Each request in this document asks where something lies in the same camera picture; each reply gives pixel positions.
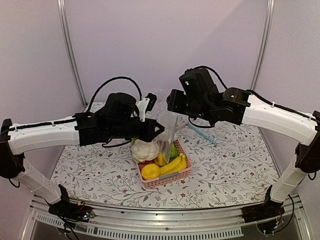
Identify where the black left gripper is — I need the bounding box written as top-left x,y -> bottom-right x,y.
108,118 -> 165,143

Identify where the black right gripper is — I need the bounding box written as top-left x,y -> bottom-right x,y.
166,89 -> 213,122

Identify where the clear zip top bag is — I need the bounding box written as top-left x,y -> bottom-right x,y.
154,111 -> 178,164

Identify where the white toy cauliflower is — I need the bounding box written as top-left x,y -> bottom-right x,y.
131,139 -> 159,164

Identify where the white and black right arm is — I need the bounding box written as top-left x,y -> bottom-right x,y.
166,66 -> 320,218

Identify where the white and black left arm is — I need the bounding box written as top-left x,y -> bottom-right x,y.
0,92 -> 165,217

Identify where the crumpled clear plastic bag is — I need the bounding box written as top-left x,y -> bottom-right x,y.
150,90 -> 172,120

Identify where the green toy pear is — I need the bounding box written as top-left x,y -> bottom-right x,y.
169,143 -> 179,160

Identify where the yellow green toy mango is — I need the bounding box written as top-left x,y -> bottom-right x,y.
153,153 -> 167,167

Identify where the red toy fruit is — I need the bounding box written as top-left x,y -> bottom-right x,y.
138,160 -> 154,166

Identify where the yellow toy banana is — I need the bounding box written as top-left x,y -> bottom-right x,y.
160,153 -> 187,176

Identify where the yellow toy lemon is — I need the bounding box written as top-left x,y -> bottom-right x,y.
141,163 -> 160,181

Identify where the pink perforated plastic basket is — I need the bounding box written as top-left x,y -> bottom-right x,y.
136,140 -> 192,189

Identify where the floral patterned table mat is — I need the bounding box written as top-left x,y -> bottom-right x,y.
51,116 -> 279,209

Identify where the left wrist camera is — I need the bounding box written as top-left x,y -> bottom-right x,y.
145,92 -> 157,112

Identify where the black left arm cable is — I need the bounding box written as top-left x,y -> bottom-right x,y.
86,76 -> 143,108

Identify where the aluminium front frame rail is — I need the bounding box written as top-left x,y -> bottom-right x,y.
20,195 -> 313,240

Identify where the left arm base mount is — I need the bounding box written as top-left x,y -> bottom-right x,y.
48,184 -> 95,223

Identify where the aluminium right corner post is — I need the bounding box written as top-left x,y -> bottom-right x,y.
250,0 -> 275,91

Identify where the aluminium corner post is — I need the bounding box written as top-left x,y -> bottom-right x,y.
250,0 -> 275,91
56,0 -> 87,107

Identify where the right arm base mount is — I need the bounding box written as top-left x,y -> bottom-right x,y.
241,185 -> 285,235

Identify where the aluminium left corner post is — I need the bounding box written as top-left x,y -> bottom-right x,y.
56,0 -> 87,107

